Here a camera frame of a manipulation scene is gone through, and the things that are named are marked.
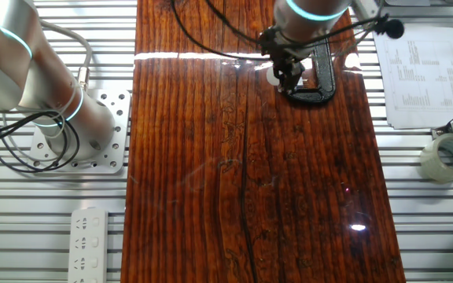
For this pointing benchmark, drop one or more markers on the printed paper sheets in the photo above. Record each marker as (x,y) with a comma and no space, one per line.
(423,86)

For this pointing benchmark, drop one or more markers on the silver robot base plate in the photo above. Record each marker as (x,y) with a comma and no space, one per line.
(118,129)

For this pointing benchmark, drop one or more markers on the brown wooden board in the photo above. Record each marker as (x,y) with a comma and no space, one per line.
(195,177)

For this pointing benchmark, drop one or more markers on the white light bulb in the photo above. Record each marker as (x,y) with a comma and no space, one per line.
(270,76)

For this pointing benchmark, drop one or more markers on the white power strip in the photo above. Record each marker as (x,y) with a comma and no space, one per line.
(89,247)

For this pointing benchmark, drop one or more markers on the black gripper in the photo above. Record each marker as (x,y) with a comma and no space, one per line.
(283,51)

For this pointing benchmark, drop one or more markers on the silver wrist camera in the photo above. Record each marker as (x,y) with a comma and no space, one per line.
(366,8)

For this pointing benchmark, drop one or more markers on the black C-clamp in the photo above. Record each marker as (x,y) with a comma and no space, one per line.
(325,70)

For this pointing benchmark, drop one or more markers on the clear tape roll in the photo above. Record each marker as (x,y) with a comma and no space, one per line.
(433,165)

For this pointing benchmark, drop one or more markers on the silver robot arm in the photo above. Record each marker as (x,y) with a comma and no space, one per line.
(6,78)

